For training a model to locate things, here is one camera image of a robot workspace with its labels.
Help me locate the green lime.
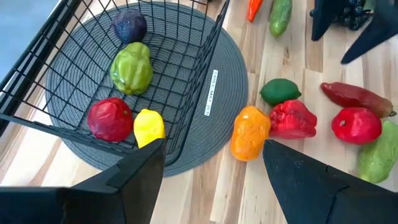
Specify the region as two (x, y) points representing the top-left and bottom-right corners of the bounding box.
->
(259, 78), (302, 106)

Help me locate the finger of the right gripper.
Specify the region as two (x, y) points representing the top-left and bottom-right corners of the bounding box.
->
(310, 0), (343, 42)
(340, 0), (398, 65)

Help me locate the black wire basket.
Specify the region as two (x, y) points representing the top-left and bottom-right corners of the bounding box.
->
(0, 0), (231, 167)

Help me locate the smooth green cucumber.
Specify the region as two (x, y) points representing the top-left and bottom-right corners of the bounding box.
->
(269, 0), (293, 38)

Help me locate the wrinkled green bitter gourd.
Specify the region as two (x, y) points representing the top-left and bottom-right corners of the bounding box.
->
(357, 120), (398, 184)

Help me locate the round grey woven placemat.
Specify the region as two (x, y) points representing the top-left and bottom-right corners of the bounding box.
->
(45, 1), (249, 177)

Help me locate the orange bell pepper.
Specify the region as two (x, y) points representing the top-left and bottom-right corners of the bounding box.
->
(229, 105), (272, 162)

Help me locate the red carrot with green leaves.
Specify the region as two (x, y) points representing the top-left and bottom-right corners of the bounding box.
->
(247, 0), (264, 23)

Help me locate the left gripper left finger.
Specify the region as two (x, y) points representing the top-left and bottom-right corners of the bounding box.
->
(0, 138), (166, 224)

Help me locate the long dark grape bunch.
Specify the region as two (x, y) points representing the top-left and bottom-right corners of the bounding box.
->
(309, 0), (379, 32)

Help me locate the green bell pepper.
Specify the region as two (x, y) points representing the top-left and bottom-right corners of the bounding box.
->
(109, 42), (154, 96)

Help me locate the red-brown chili pepper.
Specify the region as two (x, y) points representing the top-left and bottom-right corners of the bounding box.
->
(320, 82), (398, 118)

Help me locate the small yellow lemon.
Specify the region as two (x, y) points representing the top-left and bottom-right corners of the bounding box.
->
(133, 108), (167, 149)

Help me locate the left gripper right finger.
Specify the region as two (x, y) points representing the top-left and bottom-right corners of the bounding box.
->
(262, 139), (398, 224)

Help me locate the red bell pepper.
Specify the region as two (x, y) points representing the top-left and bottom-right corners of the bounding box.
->
(269, 99), (318, 140)

